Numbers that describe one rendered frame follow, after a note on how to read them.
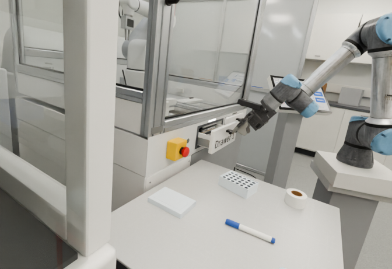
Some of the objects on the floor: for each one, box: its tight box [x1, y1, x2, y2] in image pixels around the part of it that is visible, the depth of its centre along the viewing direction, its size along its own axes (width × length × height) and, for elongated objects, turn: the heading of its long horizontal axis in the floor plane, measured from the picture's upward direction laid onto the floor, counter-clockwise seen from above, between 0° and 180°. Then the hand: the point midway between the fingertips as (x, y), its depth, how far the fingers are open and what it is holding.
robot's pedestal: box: [310, 160, 392, 269], centre depth 120 cm, size 30×30×76 cm
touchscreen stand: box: [264, 112, 303, 189], centre depth 195 cm, size 50×45×102 cm
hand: (234, 130), depth 108 cm, fingers closed on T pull, 3 cm apart
